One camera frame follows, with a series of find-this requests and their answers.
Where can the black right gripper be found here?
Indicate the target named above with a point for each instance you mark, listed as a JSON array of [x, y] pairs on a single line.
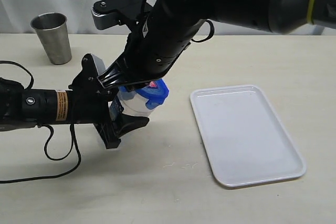
[[144, 59]]

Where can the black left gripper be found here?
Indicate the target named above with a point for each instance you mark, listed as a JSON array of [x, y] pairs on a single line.
[[91, 100]]

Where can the blue plastic lid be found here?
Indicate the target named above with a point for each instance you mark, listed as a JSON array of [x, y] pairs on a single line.
[[156, 92]]

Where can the stainless steel cup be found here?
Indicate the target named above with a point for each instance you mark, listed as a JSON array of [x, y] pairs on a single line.
[[51, 29]]

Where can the clear plastic container with label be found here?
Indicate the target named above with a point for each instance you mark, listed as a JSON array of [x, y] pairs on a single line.
[[129, 103]]

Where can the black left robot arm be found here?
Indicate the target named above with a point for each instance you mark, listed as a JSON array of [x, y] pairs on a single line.
[[24, 108]]

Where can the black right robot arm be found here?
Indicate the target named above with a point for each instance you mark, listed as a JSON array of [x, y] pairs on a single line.
[[161, 32]]

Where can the white rectangular tray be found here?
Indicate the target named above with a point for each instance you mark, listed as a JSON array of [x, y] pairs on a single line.
[[244, 139]]

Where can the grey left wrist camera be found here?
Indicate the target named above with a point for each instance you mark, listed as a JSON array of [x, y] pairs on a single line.
[[99, 64]]

